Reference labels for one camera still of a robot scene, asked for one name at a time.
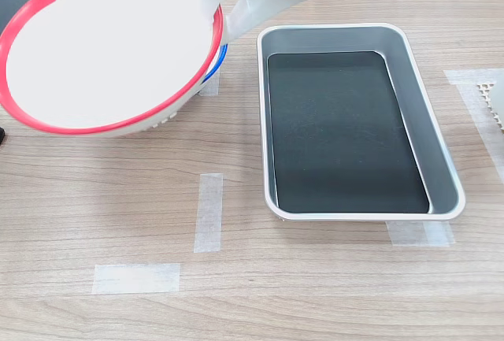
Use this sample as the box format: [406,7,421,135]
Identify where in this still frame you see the red-rimmed white plate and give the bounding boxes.
[0,0,224,139]

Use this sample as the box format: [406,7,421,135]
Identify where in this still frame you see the wide white tape strip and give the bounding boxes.
[92,262,181,295]

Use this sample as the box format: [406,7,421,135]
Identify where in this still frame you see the short white tape strip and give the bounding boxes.
[198,68,221,98]

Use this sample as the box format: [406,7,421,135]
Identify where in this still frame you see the black mat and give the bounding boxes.
[266,50,431,215]

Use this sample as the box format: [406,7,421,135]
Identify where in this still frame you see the steel tray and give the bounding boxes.
[257,23,467,222]

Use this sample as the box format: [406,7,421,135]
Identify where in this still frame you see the long narrow white tape strip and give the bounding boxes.
[193,172,224,254]

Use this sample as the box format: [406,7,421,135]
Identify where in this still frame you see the blue-rimmed white plate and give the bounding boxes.
[198,41,230,86]

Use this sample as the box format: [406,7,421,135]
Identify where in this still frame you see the pale perforated plate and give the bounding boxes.
[476,82,504,132]

